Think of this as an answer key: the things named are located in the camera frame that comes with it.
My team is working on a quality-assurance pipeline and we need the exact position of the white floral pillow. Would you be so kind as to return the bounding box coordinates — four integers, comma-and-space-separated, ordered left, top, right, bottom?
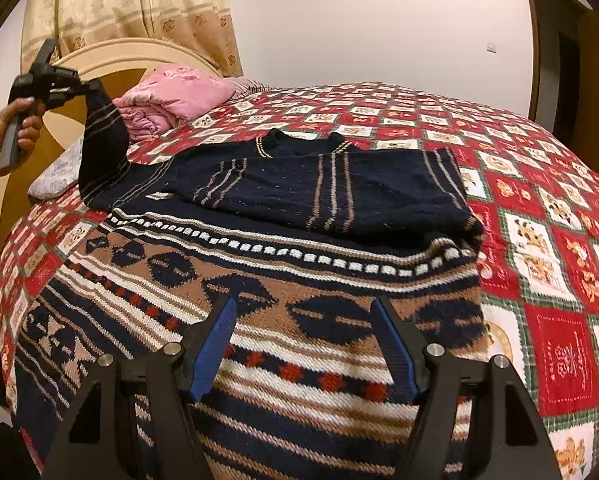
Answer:
28, 135, 85, 200

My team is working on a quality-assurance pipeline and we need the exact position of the dark wooden door frame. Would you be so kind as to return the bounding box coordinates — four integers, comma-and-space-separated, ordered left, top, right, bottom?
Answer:
521, 0, 593, 121

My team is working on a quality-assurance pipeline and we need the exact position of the red printed checkered bedspread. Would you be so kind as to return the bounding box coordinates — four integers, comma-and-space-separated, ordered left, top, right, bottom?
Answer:
0, 81, 599, 480

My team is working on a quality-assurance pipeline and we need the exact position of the beige patterned curtain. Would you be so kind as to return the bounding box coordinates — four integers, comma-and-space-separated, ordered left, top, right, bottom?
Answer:
20, 0, 243, 78

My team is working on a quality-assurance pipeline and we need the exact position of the pink pillow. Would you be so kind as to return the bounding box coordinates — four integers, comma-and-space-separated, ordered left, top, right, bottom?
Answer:
113, 63, 236, 142

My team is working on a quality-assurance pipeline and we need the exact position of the striped pillow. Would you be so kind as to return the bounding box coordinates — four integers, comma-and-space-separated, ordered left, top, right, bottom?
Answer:
224, 77, 276, 99

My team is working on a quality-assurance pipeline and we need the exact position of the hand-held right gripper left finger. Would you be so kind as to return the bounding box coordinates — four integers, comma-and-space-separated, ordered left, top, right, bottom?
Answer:
42, 295, 240, 480

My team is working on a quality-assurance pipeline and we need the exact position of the cream wooden headboard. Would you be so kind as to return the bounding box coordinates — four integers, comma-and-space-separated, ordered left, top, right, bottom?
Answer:
0, 40, 225, 286

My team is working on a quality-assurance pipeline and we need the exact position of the navy patterned knit sweater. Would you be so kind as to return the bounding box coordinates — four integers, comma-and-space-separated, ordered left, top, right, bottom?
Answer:
12, 92, 485, 480

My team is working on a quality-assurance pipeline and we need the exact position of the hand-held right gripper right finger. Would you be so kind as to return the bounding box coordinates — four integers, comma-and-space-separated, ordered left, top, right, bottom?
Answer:
370, 296, 563, 480

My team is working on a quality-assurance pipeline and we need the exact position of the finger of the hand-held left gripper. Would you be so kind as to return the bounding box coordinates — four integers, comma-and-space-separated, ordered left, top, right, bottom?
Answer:
52, 66, 83, 86
49, 80, 103, 111

